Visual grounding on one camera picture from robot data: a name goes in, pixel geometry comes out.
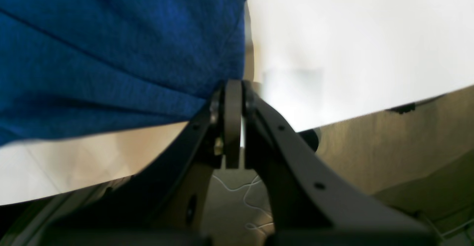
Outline dark blue t-shirt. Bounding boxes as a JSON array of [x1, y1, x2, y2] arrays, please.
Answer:
[[0, 0, 247, 145]]

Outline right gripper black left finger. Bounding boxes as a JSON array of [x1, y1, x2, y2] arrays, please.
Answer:
[[39, 80, 235, 246]]

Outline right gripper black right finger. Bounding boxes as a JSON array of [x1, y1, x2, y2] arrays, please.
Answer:
[[241, 81, 435, 246]]

